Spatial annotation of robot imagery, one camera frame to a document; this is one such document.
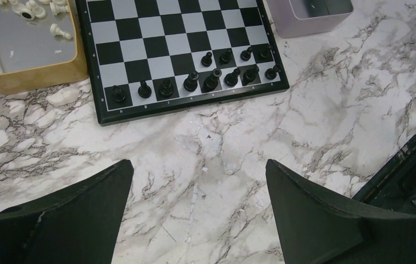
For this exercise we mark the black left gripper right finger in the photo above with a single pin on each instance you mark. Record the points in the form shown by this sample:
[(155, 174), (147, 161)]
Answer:
[(318, 225)]

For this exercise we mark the pile of white chess pieces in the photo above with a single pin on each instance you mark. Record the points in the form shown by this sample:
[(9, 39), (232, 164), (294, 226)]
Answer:
[(38, 8)]

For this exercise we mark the black chess king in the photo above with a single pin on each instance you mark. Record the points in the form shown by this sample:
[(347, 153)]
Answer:
[(211, 81)]

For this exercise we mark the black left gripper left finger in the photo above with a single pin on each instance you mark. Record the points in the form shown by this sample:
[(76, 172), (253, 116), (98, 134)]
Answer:
[(76, 224)]

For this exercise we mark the black chess rook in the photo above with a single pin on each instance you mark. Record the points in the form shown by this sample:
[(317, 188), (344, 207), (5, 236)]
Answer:
[(231, 79), (118, 94)]

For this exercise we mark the pink tin box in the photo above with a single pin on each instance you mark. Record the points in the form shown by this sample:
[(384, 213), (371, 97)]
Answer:
[(296, 18)]

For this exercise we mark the black chess queen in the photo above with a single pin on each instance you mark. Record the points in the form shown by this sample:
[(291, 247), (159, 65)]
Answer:
[(191, 82)]

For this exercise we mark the black chess pawn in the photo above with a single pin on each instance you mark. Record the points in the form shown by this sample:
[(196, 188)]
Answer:
[(246, 54), (265, 52), (226, 56), (206, 60)]

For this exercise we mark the white chess piece black base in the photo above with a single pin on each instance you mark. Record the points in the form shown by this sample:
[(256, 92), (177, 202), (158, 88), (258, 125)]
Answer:
[(27, 14)]

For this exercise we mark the black mounting rail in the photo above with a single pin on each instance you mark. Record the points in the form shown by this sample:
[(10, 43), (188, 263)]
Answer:
[(393, 187)]

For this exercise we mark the black chess bishop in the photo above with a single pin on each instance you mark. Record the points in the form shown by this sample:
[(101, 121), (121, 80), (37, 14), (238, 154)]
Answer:
[(144, 90)]

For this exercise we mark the black and silver chessboard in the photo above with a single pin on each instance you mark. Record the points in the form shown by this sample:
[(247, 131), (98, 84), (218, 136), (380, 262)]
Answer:
[(130, 41)]

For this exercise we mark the white chess pawn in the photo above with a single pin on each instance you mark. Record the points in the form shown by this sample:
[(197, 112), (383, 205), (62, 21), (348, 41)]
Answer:
[(55, 30)]

